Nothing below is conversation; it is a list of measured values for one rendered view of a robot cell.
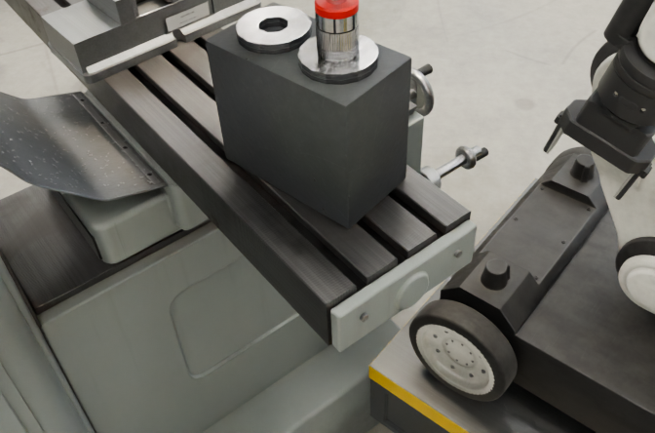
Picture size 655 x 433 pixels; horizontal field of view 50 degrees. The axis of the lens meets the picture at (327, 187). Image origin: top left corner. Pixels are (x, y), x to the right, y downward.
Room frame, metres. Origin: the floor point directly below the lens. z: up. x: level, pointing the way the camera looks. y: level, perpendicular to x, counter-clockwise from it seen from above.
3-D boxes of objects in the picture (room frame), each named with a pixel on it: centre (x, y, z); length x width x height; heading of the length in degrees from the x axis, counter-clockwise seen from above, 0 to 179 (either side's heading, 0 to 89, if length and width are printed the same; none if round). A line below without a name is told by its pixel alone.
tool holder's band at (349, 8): (0.67, -0.02, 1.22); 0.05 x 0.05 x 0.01
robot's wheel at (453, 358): (0.71, -0.22, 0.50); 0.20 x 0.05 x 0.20; 48
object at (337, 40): (0.67, -0.02, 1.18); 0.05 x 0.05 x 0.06
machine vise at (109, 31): (1.10, 0.28, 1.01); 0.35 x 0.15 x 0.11; 129
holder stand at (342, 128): (0.71, 0.02, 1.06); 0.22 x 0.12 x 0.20; 47
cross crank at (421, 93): (1.27, -0.18, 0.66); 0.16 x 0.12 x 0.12; 126
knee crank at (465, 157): (1.17, -0.28, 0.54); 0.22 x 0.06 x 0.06; 126
